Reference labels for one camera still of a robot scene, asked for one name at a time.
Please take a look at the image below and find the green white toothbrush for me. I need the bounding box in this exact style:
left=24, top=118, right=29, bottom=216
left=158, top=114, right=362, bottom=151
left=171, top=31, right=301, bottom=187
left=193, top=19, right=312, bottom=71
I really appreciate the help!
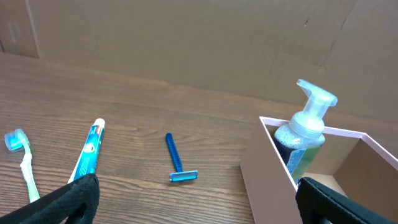
left=4, top=129, right=40, bottom=203

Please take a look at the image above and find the teal toothpaste tube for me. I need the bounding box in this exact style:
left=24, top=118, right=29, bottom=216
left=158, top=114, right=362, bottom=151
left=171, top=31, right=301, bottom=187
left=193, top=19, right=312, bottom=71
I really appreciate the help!
left=68, top=118, right=105, bottom=183

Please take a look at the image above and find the clear soap pump bottle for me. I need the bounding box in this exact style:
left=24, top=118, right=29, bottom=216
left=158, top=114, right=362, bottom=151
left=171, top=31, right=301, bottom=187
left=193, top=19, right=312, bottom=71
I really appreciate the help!
left=273, top=79, right=338, bottom=182

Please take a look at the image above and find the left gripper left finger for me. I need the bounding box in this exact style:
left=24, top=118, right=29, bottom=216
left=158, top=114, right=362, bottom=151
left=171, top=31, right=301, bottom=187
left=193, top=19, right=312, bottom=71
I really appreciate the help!
left=1, top=174, right=100, bottom=224

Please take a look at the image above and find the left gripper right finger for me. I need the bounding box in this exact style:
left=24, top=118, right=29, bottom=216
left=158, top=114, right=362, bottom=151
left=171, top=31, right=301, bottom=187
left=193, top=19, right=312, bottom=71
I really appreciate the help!
left=295, top=177, right=391, bottom=224

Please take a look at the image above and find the white cardboard box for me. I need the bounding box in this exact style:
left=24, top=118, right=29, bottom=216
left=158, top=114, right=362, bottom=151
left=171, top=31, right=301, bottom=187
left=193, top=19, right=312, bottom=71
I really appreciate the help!
left=240, top=116, right=397, bottom=223

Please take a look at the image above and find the blue disposable razor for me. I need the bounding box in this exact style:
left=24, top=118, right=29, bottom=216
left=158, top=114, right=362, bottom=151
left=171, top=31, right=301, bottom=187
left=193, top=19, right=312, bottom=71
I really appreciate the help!
left=165, top=133, right=198, bottom=182

